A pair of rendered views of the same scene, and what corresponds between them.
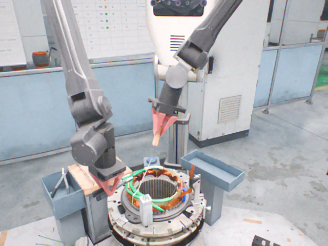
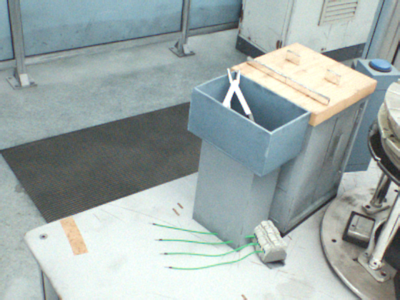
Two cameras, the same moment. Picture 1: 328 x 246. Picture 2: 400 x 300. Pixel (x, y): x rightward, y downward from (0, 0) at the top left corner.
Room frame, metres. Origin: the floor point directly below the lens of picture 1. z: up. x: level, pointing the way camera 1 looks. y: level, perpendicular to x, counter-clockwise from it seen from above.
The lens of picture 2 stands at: (0.05, 0.64, 1.50)
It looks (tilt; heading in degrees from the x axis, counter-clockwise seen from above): 37 degrees down; 342
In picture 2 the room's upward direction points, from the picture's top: 10 degrees clockwise
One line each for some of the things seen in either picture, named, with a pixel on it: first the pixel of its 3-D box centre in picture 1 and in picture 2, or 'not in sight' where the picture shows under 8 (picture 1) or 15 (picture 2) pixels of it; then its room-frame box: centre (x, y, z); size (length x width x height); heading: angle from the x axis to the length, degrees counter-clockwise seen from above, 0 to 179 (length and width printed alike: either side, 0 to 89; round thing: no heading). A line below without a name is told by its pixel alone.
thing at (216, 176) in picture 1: (208, 191); not in sight; (0.91, -0.19, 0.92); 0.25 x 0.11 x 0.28; 45
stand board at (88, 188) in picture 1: (99, 171); (304, 80); (0.88, 0.27, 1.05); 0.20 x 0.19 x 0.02; 127
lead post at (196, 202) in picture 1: (196, 189); not in sight; (0.64, -0.10, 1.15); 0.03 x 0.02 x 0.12; 110
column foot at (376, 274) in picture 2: not in sight; (373, 266); (0.64, 0.15, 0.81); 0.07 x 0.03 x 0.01; 20
